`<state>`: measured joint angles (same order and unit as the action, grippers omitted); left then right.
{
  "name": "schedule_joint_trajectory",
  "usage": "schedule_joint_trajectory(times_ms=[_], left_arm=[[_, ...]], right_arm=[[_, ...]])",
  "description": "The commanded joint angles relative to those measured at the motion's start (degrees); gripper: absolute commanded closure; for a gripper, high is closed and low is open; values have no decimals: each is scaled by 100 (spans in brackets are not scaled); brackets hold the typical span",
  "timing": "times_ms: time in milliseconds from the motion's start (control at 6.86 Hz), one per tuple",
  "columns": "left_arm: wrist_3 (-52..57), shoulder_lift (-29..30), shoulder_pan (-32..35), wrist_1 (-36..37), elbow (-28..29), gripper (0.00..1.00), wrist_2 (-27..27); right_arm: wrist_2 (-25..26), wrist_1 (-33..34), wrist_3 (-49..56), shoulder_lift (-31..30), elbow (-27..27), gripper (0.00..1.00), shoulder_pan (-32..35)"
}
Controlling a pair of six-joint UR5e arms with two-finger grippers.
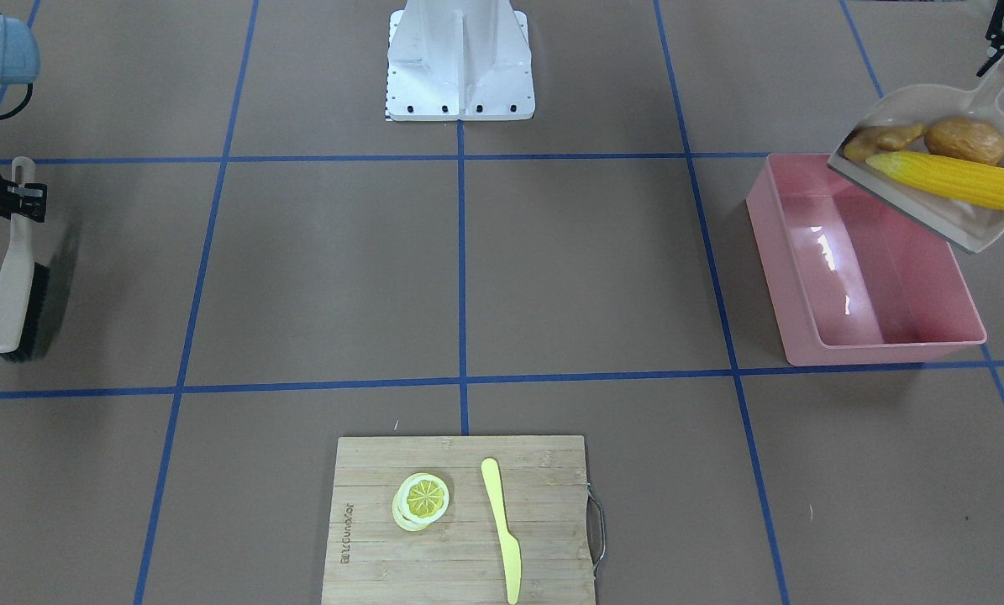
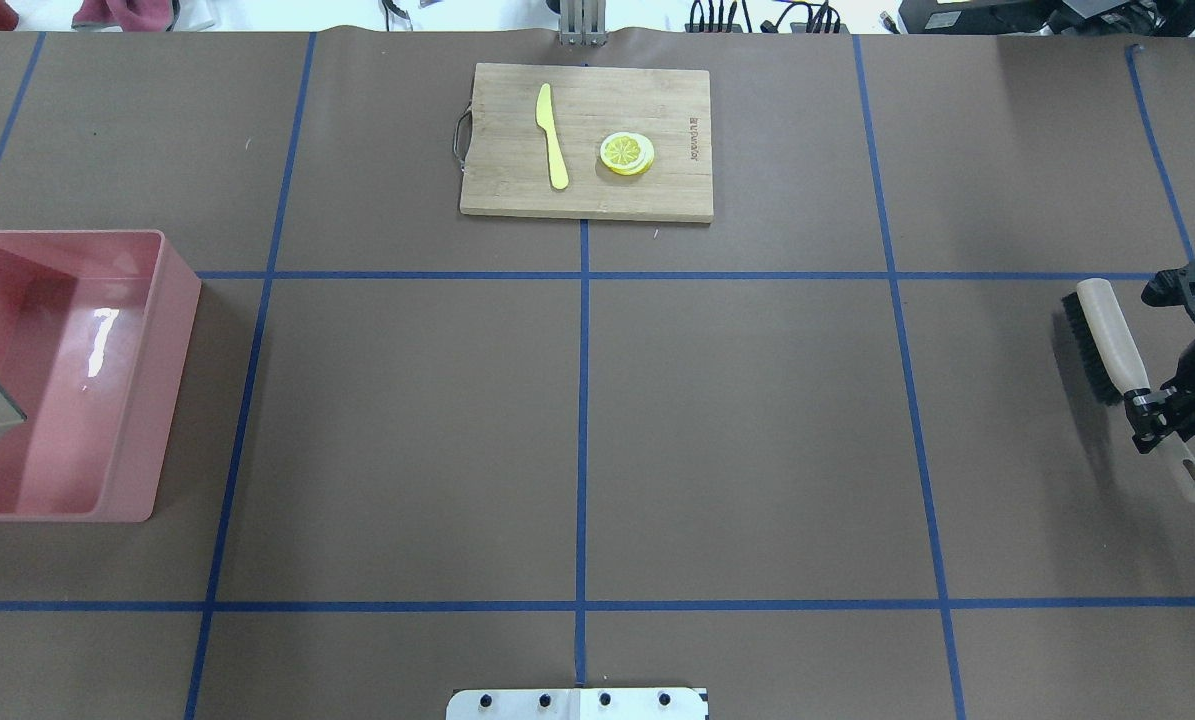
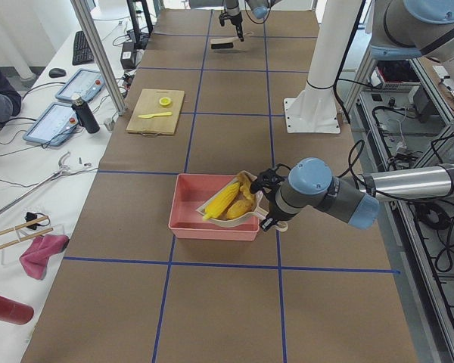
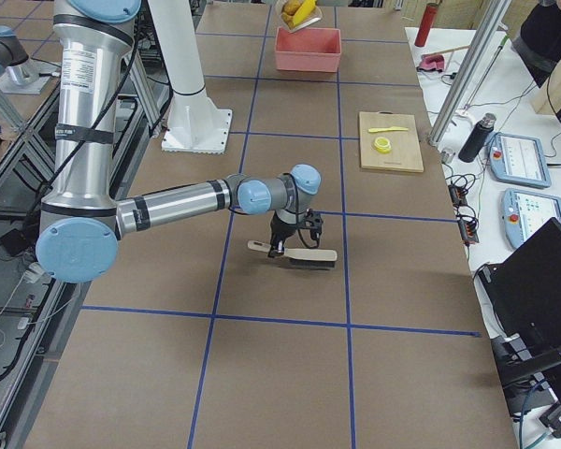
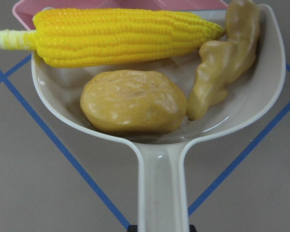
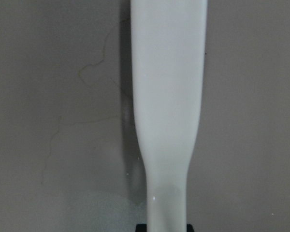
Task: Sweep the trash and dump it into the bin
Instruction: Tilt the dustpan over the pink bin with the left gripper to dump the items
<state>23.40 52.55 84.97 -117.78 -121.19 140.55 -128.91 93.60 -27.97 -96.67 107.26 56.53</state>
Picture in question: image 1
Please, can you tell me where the toy brown potato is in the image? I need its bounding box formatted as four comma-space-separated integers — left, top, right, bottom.
923, 116, 1004, 166

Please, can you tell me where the toy lemon slice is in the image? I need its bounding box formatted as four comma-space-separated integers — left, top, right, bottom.
392, 472, 450, 532

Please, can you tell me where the white hand brush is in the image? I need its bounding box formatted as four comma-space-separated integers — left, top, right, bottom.
0, 156, 50, 363

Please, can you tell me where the wooden cutting board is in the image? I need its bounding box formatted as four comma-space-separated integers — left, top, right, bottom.
321, 435, 598, 604

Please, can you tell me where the white plastic dustpan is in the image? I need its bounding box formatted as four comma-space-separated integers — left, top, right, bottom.
828, 56, 1004, 253

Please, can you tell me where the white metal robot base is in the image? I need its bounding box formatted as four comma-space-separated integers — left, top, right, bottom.
384, 1, 536, 122

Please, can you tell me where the yellow plastic toy knife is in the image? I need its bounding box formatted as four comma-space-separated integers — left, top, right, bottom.
480, 457, 523, 604

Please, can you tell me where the yellow toy corn cob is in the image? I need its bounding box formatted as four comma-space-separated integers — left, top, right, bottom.
864, 150, 1004, 211

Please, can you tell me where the toy ginger root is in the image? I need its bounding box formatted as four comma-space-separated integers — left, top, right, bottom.
841, 123, 928, 162

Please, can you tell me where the pink plastic bin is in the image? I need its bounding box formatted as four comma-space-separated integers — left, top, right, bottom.
746, 154, 988, 367

